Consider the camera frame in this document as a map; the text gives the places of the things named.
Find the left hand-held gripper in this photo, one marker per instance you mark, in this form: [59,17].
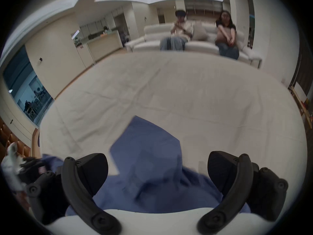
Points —
[11,161]

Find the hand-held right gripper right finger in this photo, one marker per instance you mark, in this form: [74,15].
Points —
[234,177]

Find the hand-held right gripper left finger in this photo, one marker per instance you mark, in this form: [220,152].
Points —
[80,180]

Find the blue shirt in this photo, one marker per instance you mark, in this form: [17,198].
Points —
[151,170]

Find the bed with beige sheet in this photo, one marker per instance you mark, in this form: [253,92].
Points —
[195,94]

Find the wooden shelf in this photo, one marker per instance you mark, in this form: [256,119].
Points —
[302,104]

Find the kitchen counter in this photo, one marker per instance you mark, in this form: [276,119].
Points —
[105,43]

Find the beige cushion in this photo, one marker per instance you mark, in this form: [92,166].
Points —
[200,31]

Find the white sofa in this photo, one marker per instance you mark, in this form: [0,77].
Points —
[151,41]

